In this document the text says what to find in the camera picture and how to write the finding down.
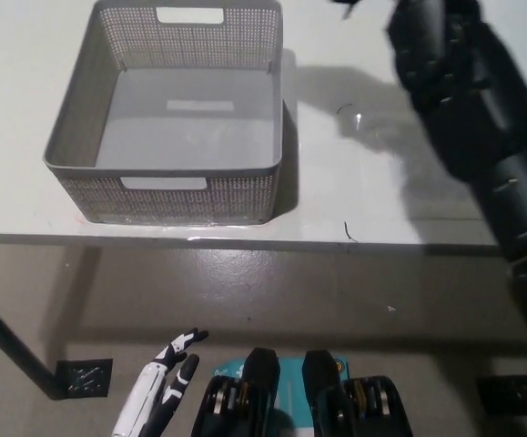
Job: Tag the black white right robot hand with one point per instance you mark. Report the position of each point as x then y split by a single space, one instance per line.
472 91

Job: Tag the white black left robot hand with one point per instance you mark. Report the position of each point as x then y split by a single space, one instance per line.
147 391

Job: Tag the black metal table leg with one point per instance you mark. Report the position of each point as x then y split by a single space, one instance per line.
13 343

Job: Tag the grey perforated plastic basket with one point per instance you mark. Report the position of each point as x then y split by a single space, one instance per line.
240 196

